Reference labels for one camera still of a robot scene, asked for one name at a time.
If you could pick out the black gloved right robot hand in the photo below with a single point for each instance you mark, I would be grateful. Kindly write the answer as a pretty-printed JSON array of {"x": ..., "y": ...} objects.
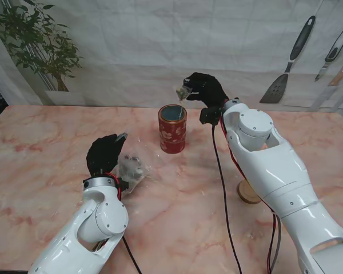
[{"x": 210, "y": 90}]

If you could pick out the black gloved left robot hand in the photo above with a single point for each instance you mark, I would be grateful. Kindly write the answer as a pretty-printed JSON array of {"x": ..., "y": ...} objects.
[{"x": 103, "y": 155}]

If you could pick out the mesh tea bag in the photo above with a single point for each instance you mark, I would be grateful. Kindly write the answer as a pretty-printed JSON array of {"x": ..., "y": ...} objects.
[{"x": 182, "y": 92}]

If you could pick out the clear plastic bag of tea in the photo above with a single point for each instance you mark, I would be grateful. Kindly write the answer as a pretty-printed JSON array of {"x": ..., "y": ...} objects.
[{"x": 130, "y": 169}]

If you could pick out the red floral tea tin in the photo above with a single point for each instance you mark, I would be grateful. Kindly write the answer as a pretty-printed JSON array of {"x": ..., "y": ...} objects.
[{"x": 173, "y": 137}]

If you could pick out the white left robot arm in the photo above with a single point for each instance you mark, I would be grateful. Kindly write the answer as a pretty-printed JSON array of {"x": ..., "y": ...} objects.
[{"x": 88, "y": 228}]

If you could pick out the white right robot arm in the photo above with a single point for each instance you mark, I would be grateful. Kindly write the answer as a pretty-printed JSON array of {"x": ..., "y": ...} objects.
[{"x": 274, "y": 165}]

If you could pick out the black slotted spatula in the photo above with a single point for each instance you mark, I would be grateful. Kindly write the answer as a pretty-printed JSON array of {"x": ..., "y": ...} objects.
[{"x": 274, "y": 91}]

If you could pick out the white printed backdrop cloth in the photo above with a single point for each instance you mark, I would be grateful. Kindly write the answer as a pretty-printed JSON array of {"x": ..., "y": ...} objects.
[{"x": 131, "y": 42}]

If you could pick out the green leafy potted plant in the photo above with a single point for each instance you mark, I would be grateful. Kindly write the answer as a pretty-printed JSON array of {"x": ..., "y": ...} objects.
[{"x": 40, "y": 45}]

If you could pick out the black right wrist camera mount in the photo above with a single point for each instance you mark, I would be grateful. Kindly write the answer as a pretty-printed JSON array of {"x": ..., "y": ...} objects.
[{"x": 210, "y": 115}]

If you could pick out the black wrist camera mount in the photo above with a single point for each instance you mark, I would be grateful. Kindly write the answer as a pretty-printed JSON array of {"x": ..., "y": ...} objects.
[
  {"x": 123, "y": 183},
  {"x": 210, "y": 115}
]

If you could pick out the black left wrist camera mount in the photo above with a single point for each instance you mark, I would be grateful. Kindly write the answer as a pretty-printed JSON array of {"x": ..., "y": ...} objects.
[{"x": 123, "y": 183}]

